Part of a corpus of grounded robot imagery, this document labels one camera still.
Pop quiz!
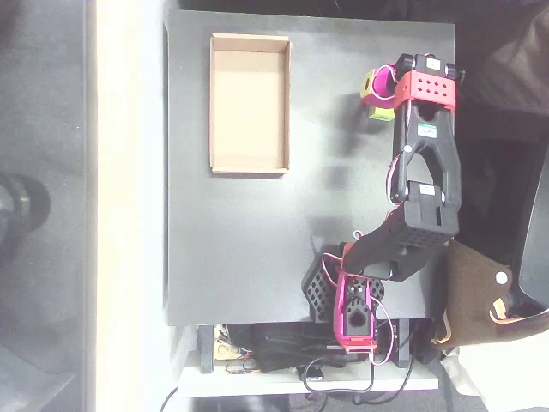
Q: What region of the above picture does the beige controller board with wires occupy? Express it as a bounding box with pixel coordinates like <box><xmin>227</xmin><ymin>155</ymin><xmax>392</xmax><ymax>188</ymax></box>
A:
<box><xmin>213</xmin><ymin>324</ymin><xmax>255</xmax><ymax>362</ymax></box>

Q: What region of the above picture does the brown cloth garment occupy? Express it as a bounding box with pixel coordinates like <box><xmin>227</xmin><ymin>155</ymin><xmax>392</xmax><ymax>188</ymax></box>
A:
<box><xmin>456</xmin><ymin>0</ymin><xmax>549</xmax><ymax>138</ymax></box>

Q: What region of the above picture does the black usb cable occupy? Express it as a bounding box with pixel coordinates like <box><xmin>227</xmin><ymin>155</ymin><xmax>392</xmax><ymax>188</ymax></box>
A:
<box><xmin>299</xmin><ymin>358</ymin><xmax>415</xmax><ymax>405</ymax></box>

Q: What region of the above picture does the black cable bundle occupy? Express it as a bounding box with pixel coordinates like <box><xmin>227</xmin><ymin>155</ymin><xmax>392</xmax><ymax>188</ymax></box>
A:
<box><xmin>250</xmin><ymin>322</ymin><xmax>347</xmax><ymax>373</ymax></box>

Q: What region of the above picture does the white fabric sheet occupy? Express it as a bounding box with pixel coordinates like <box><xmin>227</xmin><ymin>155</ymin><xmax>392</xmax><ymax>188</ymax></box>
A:
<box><xmin>440</xmin><ymin>328</ymin><xmax>549</xmax><ymax>411</ymax></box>

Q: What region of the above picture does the white shelf board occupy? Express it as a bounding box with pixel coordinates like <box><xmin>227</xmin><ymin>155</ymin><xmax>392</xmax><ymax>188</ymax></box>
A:
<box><xmin>178</xmin><ymin>350</ymin><xmax>439</xmax><ymax>398</ymax></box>

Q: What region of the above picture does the brown felt bag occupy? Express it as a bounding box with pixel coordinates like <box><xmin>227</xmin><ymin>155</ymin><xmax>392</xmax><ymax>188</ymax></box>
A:
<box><xmin>428</xmin><ymin>239</ymin><xmax>549</xmax><ymax>355</ymax></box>

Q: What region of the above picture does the black table clamp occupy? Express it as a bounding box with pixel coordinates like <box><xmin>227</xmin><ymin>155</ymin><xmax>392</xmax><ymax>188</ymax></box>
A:
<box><xmin>392</xmin><ymin>318</ymin><xmax>413</xmax><ymax>369</ymax></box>
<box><xmin>197</xmin><ymin>324</ymin><xmax>215</xmax><ymax>374</ymax></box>

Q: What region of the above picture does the black power cable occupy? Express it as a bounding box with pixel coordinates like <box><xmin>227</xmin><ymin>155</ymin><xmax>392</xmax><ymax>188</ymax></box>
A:
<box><xmin>160</xmin><ymin>385</ymin><xmax>179</xmax><ymax>412</ymax></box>

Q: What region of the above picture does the cardboard box tray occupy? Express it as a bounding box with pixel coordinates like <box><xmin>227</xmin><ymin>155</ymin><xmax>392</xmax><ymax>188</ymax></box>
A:
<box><xmin>208</xmin><ymin>33</ymin><xmax>293</xmax><ymax>176</ymax></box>

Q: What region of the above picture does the black board mat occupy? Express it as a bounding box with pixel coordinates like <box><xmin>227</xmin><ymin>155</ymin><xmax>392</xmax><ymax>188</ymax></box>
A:
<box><xmin>162</xmin><ymin>9</ymin><xmax>455</xmax><ymax>327</ymax></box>

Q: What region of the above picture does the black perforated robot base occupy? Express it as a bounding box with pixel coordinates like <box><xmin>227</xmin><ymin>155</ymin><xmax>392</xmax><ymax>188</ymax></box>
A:
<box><xmin>301</xmin><ymin>252</ymin><xmax>387</xmax><ymax>323</ymax></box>

